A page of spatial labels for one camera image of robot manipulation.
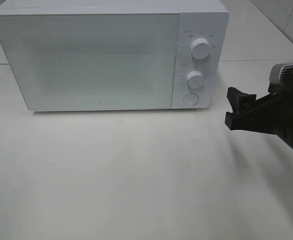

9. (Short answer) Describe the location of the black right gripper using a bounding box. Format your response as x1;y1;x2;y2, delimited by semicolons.
224;87;293;140

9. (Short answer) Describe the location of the white microwave knob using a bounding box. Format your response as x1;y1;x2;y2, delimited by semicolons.
186;70;205;89
190;37;211;60

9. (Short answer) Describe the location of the white microwave door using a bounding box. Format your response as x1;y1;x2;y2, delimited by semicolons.
0;14;179;111

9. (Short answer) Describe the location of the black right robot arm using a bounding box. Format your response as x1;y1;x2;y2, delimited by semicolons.
225;87;293;149

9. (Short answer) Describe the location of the white microwave oven body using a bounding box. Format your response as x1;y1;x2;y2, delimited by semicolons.
0;0;229;111

